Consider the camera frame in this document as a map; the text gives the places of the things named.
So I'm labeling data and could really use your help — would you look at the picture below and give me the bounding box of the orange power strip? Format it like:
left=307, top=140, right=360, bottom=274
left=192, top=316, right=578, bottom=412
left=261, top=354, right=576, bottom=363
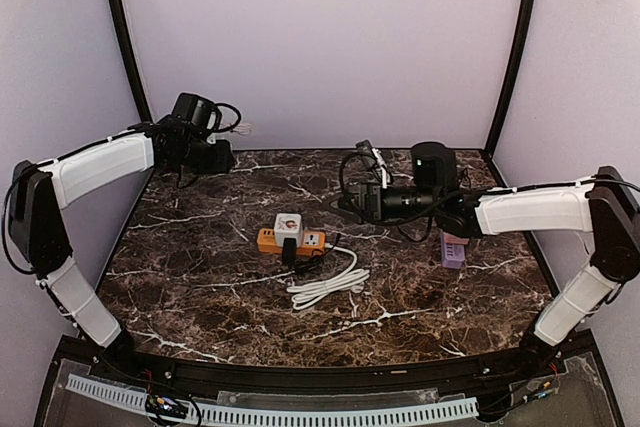
left=256, top=227, right=329, bottom=254

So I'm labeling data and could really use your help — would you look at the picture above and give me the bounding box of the white cube adapter with sticker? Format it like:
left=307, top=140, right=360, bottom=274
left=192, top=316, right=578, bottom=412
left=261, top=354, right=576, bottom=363
left=274, top=213, right=303, bottom=247

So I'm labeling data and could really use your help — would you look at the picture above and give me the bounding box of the white USB charger with cable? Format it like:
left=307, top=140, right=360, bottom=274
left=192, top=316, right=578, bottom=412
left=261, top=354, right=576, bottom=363
left=231, top=122, right=253, bottom=136

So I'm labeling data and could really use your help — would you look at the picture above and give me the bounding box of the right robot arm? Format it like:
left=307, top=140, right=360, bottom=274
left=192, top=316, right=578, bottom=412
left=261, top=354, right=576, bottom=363
left=338, top=141, right=639, bottom=350

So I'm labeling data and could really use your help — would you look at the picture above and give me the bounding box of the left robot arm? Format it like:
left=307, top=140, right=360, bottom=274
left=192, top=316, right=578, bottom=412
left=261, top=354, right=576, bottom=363
left=1, top=116, right=235, bottom=351

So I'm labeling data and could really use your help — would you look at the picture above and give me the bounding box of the pink cube adapter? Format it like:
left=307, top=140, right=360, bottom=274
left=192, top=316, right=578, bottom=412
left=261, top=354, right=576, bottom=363
left=443, top=233, right=470, bottom=245

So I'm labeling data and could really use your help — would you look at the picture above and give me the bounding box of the purple power strip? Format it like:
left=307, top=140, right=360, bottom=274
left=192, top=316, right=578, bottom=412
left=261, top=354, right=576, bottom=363
left=440, top=232, right=467, bottom=269

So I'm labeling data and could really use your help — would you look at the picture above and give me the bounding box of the white coiled power cord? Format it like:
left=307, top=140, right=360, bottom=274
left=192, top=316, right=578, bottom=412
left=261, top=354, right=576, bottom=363
left=285, top=245, right=372, bottom=312

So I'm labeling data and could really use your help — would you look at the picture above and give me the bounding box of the black front rail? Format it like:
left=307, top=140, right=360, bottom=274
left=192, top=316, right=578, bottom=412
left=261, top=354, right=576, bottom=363
left=49, top=329, right=596, bottom=398

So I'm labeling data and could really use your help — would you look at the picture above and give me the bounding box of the left black frame post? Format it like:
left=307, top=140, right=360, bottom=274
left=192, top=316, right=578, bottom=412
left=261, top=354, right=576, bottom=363
left=107, top=0, right=153, bottom=126

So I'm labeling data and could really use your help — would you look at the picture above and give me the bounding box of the white slotted cable duct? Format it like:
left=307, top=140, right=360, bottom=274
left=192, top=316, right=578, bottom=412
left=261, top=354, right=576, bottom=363
left=65, top=374, right=479, bottom=426

